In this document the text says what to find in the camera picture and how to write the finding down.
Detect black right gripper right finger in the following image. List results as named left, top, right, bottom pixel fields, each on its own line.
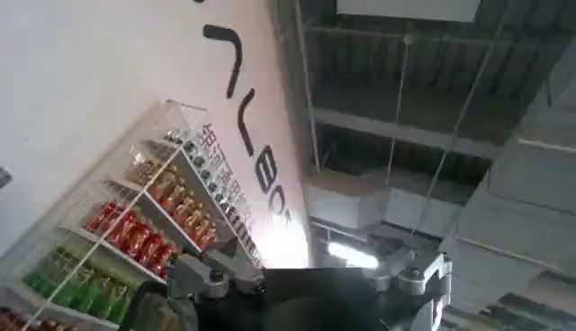
left=366, top=251, right=454, bottom=331

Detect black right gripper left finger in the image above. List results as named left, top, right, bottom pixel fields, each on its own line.
left=165, top=250, right=231, bottom=301

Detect bright ceiling light tube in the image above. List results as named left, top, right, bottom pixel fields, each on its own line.
left=326, top=241, right=380, bottom=270

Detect white shelf with packaged goods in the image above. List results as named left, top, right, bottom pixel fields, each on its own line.
left=0, top=99, right=265, bottom=331

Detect white ceiling panel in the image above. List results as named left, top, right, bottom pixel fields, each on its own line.
left=336, top=0, right=482, bottom=23

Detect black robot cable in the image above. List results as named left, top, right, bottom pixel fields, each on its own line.
left=118, top=280, right=168, bottom=331

